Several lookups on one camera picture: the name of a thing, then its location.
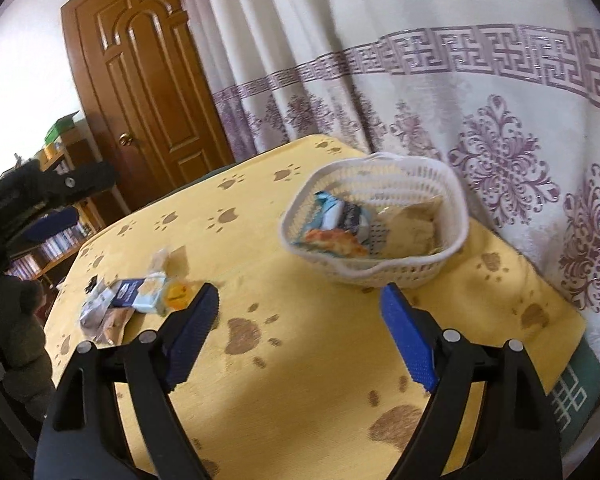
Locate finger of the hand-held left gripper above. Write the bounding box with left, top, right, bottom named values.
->
left=25, top=161, right=121, bottom=211
left=10, top=209, right=79, bottom=248

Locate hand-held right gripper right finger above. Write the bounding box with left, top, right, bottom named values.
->
left=380, top=282, right=563, bottom=480

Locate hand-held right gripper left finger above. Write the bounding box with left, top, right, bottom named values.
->
left=34, top=282, right=220, bottom=480

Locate clear brown cake packet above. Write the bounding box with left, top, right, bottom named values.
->
left=147, top=247, right=176, bottom=281

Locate white plastic basket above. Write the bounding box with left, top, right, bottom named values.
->
left=278, top=151, right=471, bottom=290

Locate wooden bookshelf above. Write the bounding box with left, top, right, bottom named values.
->
left=2, top=119, right=113, bottom=286

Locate yellow orange candy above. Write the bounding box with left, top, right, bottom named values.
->
left=162, top=282, right=196, bottom=311

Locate green cardboard box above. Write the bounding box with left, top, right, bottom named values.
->
left=45, top=111, right=81, bottom=143

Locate dark blue cracker packet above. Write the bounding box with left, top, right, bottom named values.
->
left=111, top=272, right=168, bottom=316

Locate small brown snack packet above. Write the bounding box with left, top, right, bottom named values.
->
left=100, top=307, right=136, bottom=346

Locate dark foil wrapped candy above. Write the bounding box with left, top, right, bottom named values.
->
left=79, top=275, right=118, bottom=336

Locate clear beige snack packet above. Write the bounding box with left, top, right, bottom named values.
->
left=380, top=194, right=443, bottom=256

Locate dark olive cloth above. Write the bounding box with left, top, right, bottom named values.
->
left=0, top=275, right=56, bottom=421

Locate navy and white snack packet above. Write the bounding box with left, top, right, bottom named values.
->
left=340, top=200, right=387, bottom=252

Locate brown wooden door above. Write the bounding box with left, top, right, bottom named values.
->
left=60, top=0, right=237, bottom=207

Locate light blue white snack packet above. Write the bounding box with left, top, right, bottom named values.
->
left=314, top=191, right=352, bottom=233

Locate white purple patterned curtain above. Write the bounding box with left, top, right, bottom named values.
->
left=172, top=0, right=600, bottom=463

